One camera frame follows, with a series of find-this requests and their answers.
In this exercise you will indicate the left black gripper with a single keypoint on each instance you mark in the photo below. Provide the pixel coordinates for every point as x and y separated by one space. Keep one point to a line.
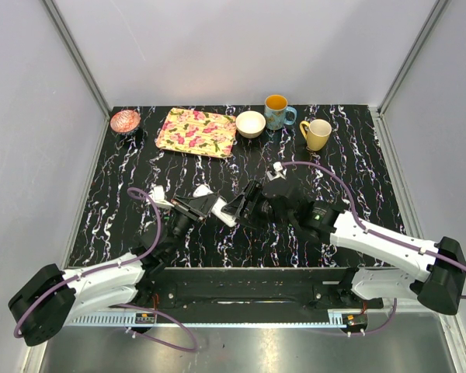
189 210

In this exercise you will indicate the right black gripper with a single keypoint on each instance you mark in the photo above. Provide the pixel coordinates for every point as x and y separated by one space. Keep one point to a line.
251 219

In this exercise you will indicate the white remote control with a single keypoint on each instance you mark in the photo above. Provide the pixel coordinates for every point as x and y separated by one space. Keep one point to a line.
226 218

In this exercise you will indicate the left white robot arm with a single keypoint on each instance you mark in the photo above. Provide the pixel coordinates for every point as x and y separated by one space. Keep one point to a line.
52 297

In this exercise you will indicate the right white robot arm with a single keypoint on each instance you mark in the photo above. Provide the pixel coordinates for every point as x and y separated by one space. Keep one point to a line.
433 273

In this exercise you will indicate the floral rectangular tray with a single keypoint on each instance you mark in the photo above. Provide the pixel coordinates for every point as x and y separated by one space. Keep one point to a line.
197 133

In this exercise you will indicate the cream ceramic bowl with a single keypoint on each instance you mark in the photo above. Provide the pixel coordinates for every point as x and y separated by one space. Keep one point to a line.
250 124

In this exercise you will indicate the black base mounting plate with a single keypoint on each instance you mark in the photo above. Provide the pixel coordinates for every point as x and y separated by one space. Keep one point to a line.
230 298

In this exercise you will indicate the blue butterfly mug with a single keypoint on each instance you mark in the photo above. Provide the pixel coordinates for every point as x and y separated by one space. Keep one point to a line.
278 113

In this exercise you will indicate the yellow mug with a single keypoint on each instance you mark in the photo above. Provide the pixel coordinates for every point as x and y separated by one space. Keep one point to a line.
316 133

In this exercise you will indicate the red patterned small bowl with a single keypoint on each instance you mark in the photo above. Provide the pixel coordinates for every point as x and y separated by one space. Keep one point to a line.
125 122

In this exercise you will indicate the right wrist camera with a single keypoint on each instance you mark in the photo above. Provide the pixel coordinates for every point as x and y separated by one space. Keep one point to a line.
276 171

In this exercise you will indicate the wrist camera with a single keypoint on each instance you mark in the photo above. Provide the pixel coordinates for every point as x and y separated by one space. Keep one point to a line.
157 195
276 171

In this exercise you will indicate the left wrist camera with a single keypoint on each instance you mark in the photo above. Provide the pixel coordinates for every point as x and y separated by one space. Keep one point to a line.
157 195

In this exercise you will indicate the left aluminium frame post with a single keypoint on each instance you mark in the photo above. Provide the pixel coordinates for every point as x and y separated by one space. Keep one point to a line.
62 28

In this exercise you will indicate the aluminium frame post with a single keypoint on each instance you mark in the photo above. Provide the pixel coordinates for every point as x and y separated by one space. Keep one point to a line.
436 12
62 28

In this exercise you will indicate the right aluminium frame post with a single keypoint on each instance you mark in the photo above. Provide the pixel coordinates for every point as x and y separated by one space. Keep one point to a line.
436 12

